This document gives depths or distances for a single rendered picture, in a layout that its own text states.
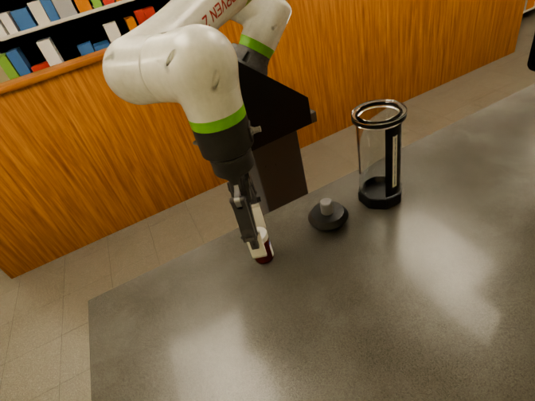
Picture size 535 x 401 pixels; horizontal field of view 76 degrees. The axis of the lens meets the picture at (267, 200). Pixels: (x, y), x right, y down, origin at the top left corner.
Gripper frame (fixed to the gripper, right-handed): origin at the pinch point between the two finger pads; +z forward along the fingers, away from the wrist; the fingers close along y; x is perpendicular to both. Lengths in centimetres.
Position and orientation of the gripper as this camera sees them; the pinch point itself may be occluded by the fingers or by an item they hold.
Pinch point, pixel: (256, 232)
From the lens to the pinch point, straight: 71.9
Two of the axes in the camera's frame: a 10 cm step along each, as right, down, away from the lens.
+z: 2.2, 7.6, 6.1
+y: -0.3, -6.2, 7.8
